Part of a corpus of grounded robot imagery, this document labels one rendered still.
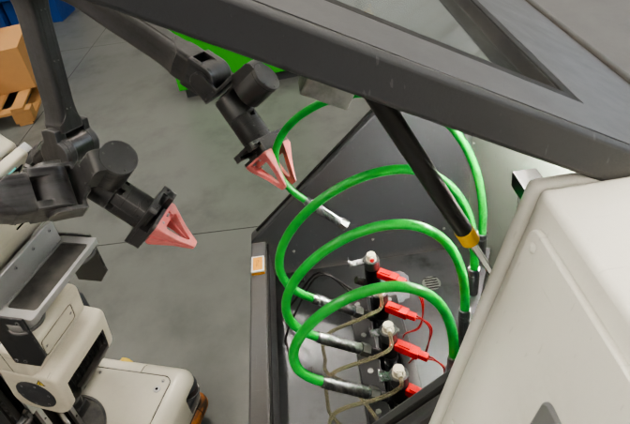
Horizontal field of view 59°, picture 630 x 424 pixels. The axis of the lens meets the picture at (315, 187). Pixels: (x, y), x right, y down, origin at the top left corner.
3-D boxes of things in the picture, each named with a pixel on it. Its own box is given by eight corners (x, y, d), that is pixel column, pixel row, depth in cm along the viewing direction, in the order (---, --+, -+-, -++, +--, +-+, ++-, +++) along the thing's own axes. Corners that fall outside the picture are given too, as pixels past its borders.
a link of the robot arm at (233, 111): (225, 98, 108) (206, 103, 104) (247, 77, 104) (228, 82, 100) (246, 128, 108) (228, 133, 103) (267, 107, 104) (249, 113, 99)
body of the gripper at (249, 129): (291, 133, 105) (268, 101, 106) (255, 150, 98) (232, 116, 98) (273, 149, 110) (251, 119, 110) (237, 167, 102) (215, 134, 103)
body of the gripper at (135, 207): (159, 215, 86) (117, 189, 84) (132, 248, 92) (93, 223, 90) (174, 189, 91) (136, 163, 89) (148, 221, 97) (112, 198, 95)
